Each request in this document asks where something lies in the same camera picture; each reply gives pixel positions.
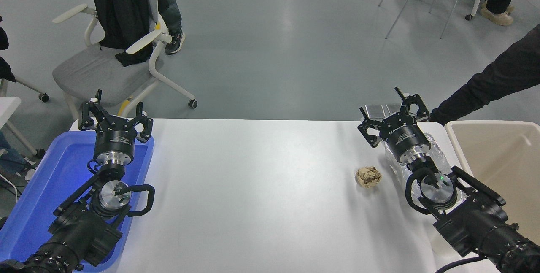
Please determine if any white-legged office chair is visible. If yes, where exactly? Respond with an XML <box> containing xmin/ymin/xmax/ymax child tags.
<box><xmin>0</xmin><ymin>75</ymin><xmax>50</xmax><ymax>103</ymax></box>

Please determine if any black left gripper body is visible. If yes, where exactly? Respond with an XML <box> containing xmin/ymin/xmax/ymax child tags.
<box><xmin>93</xmin><ymin>118</ymin><xmax>137</xmax><ymax>158</ymax></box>

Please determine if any crumpled tan paper ball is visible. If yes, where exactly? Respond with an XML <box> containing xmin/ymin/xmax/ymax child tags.
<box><xmin>355</xmin><ymin>166</ymin><xmax>383</xmax><ymax>189</ymax></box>

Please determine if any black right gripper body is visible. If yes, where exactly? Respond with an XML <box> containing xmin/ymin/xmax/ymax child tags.
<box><xmin>382</xmin><ymin>115</ymin><xmax>432</xmax><ymax>155</ymax></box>

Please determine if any blue plastic tray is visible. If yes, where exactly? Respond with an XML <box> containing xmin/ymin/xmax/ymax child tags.
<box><xmin>0</xmin><ymin>131</ymin><xmax>155</xmax><ymax>273</ymax></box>

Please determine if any white side table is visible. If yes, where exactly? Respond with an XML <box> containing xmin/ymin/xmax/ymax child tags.
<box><xmin>0</xmin><ymin>97</ymin><xmax>46</xmax><ymax>158</ymax></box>

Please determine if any large pale bin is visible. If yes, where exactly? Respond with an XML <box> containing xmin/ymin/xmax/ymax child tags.
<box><xmin>445</xmin><ymin>120</ymin><xmax>540</xmax><ymax>261</ymax></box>

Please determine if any black jacket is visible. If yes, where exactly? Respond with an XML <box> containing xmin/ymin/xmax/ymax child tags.
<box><xmin>89</xmin><ymin>0</ymin><xmax>160</xmax><ymax>67</ymax></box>

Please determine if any grey office chair with armrests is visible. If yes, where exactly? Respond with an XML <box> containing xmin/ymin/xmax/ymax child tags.
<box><xmin>52</xmin><ymin>0</ymin><xmax>198</xmax><ymax>118</ymax></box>

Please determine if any crumpled foil tray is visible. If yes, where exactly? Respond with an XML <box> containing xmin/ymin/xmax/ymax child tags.
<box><xmin>384</xmin><ymin>133</ymin><xmax>467</xmax><ymax>204</ymax></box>

